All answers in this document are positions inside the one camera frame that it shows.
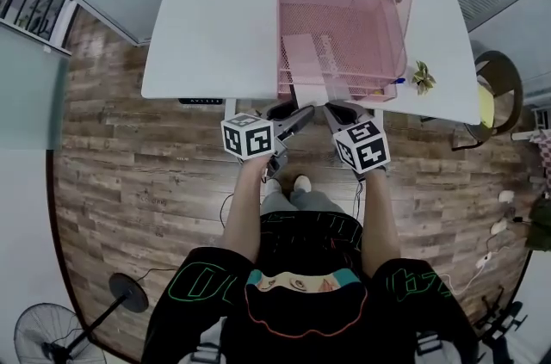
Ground grey trousers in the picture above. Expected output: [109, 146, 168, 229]
[260, 186, 346, 219]

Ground black printed shirt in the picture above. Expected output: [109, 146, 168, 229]
[140, 208, 480, 364]

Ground person's left forearm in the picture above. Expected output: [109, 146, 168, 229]
[220, 155, 272, 267]

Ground person's right forearm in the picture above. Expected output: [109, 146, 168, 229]
[359, 166, 402, 280]

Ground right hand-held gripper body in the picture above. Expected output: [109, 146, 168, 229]
[331, 112, 392, 182]

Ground checkered cloth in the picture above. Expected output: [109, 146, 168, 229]
[529, 127, 551, 185]

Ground white desk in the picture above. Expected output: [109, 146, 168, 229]
[140, 0, 483, 126]

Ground black standing fan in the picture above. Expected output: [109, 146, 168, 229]
[12, 272, 151, 364]

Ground black railing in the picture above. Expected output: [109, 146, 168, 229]
[0, 0, 81, 54]

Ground white power cable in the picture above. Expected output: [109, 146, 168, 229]
[438, 244, 513, 298]

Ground small green potted plant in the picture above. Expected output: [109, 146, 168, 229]
[409, 60, 437, 96]

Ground black floor cable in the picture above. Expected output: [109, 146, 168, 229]
[220, 192, 237, 229]

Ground dark green bag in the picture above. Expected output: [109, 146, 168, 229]
[525, 196, 551, 253]

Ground black wheeled stand base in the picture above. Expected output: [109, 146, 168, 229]
[472, 285, 529, 351]

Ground pink mesh desk organizer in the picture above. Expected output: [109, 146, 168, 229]
[275, 0, 417, 103]

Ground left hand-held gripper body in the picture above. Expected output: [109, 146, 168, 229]
[220, 107, 307, 183]

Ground dark chair with yellow cushion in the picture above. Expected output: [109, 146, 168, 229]
[450, 49, 525, 152]

